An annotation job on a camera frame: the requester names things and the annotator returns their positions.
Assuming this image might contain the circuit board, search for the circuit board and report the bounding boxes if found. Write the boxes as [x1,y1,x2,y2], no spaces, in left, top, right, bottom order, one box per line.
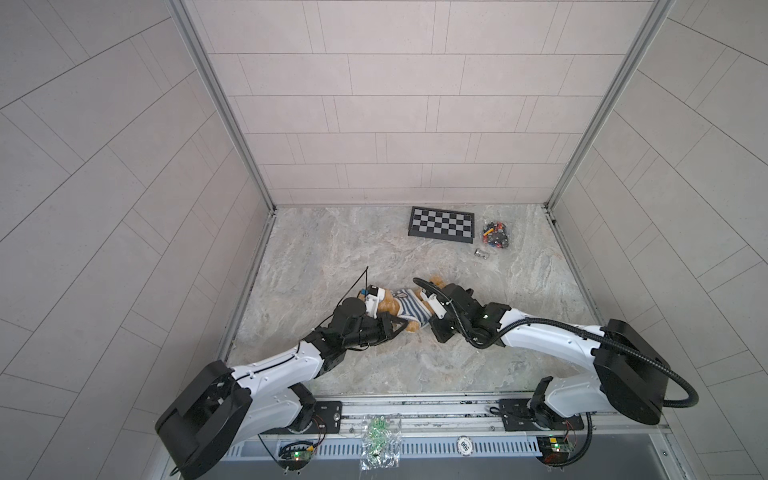
[277,440,317,472]
[536,436,573,465]

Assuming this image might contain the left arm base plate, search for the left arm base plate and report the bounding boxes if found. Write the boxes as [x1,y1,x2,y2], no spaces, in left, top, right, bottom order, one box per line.
[263,401,343,435]

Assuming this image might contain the brown teddy bear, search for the brown teddy bear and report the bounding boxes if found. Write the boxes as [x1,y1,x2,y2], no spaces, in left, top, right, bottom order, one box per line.
[375,287,446,332]

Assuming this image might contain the black white chessboard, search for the black white chessboard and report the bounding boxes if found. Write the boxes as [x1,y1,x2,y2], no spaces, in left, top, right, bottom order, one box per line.
[407,206,476,244]

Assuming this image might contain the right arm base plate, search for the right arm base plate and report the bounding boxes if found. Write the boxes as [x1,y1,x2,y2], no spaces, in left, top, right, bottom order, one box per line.
[489,399,585,432]

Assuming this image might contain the clear bag with green parts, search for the clear bag with green parts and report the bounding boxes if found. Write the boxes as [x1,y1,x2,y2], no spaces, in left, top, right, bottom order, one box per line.
[360,415,402,471]

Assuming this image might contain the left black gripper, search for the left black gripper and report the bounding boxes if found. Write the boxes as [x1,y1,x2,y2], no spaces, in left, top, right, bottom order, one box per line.
[339,314,409,351]

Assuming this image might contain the blue white striped sweater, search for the blue white striped sweater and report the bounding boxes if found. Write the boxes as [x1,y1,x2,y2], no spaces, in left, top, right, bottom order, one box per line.
[392,289,433,332]

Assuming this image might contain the black corrugated cable hose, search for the black corrugated cable hose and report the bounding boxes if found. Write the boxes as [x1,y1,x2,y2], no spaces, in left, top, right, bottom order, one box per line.
[412,275,701,468]

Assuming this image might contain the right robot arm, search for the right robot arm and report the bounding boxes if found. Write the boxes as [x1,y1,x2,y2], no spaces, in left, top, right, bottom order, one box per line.
[421,281,668,430]

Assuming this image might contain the left circuit board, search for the left circuit board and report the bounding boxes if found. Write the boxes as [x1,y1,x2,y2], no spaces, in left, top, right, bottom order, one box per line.
[277,440,317,472]

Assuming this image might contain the bag of colourful small parts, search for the bag of colourful small parts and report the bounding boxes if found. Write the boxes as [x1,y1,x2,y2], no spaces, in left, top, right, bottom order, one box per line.
[482,221,509,249]

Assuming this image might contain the right circuit board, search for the right circuit board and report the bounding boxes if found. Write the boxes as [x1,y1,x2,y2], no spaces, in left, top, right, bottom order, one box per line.
[536,436,573,465]

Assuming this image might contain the round white sticker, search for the round white sticker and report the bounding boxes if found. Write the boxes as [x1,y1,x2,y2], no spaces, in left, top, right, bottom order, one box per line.
[456,436,474,457]

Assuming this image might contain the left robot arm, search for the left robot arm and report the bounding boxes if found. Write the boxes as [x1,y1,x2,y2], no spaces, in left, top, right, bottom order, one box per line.
[155,298,409,479]

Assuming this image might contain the aluminium mounting rail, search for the aluminium mounting rail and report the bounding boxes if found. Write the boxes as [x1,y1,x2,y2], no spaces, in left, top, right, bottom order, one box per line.
[167,392,673,444]

